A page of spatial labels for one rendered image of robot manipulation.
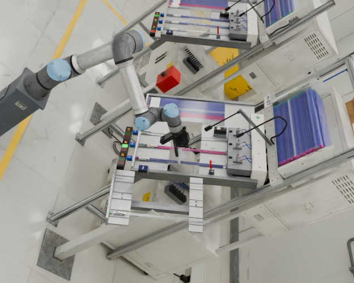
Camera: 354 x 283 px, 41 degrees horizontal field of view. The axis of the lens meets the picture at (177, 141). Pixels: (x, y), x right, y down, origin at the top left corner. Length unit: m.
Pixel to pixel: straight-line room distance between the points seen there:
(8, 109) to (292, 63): 2.23
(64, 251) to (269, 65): 2.14
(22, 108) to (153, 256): 1.36
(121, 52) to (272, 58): 1.82
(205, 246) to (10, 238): 1.21
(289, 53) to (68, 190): 1.98
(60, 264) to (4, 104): 1.03
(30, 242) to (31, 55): 1.44
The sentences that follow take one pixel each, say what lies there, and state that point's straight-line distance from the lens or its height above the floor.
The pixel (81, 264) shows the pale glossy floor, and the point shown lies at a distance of 3.19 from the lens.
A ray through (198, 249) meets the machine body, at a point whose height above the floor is 0.56.
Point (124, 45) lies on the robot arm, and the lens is 2.34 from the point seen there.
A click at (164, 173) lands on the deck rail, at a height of 0.86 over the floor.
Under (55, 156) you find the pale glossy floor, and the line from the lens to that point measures 3.36.
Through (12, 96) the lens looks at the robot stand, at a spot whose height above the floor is 0.47.
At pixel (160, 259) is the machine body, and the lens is 3.36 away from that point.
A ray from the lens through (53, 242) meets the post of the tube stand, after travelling 3.08.
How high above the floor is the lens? 2.29
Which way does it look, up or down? 29 degrees down
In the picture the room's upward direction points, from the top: 62 degrees clockwise
